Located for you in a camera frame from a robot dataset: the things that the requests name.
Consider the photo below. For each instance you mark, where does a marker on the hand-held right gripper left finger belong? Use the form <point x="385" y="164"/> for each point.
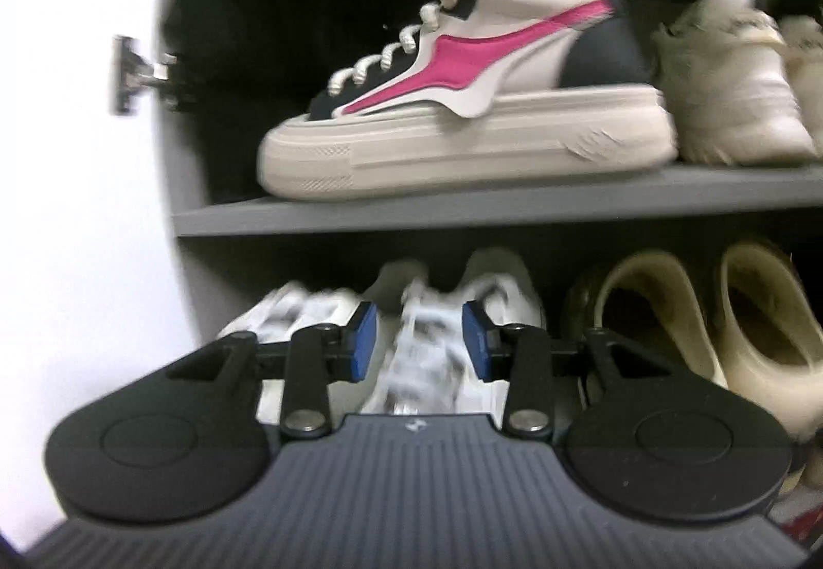
<point x="366" y="344"/>

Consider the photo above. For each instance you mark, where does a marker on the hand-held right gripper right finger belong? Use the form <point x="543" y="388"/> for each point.
<point x="476" y="347"/>

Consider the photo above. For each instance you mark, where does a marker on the off-white low sneaker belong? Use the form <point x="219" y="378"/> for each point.
<point x="283" y="312"/>
<point x="424" y="337"/>

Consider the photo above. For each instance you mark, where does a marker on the grey shoe cabinet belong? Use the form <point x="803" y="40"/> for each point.
<point x="450" y="215"/>

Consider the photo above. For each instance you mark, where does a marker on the pink and white sneaker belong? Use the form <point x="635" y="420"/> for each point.
<point x="463" y="61"/>

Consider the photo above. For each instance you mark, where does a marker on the white cabinet door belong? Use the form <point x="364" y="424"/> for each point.
<point x="64" y="157"/>

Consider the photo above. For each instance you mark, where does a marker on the cream padded shoe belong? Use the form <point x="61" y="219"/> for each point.
<point x="810" y="80"/>
<point x="726" y="93"/>

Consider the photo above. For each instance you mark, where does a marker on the metal door hinge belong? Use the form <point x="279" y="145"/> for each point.
<point x="128" y="74"/>

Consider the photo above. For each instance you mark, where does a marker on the red and white shoe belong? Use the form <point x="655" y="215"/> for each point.
<point x="804" y="517"/>

